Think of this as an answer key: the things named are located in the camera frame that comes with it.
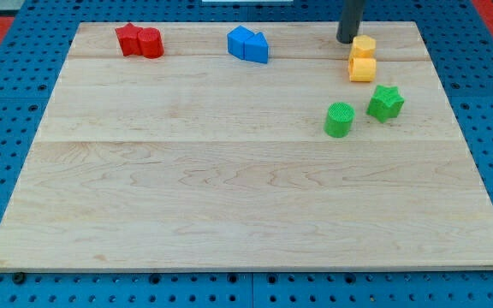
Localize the grey cylindrical robot arm stick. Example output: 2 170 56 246
336 0 366 44

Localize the light wooden board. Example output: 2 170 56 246
0 21 493 273

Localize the green cylinder block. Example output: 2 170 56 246
324 102 355 138

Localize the blue triangle block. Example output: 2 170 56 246
244 33 269 64

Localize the blue cube block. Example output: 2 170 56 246
227 26 254 60

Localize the yellow cylinder block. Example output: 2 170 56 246
348 57 377 82

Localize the red cylinder block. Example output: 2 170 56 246
137 27 164 58

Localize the green star block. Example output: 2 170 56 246
366 85 405 123

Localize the yellow hexagon block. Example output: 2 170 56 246
349 35 377 59

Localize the red star block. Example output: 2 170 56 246
115 22 143 56

